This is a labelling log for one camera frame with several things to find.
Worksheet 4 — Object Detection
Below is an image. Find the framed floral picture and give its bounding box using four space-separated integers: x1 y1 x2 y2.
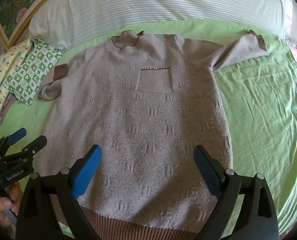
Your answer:
0 0 71 49

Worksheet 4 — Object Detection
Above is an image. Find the white striped pillow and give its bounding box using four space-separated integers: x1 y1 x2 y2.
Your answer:
28 0 285 51

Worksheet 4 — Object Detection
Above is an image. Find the beige knitted sweater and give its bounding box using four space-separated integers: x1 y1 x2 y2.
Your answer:
38 29 269 233

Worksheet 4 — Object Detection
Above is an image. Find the yellow printed cloth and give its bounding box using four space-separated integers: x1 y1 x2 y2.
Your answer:
0 39 34 142

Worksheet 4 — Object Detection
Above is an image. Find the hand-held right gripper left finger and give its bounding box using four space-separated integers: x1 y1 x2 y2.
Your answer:
15 144 103 240

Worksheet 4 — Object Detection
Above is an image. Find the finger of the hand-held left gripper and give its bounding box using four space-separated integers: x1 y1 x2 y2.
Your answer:
0 127 27 157
0 135 48 164

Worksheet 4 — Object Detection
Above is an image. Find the green checked printed cloth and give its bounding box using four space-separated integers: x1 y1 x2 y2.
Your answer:
2 39 64 110

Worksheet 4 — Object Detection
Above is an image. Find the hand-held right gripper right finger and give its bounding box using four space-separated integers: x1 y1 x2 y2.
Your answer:
193 144 279 240

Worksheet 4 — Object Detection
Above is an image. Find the green bed sheet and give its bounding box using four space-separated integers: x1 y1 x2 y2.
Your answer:
0 19 297 240

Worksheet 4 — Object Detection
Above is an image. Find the person's left hand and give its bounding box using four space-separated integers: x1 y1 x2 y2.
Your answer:
0 181 22 227

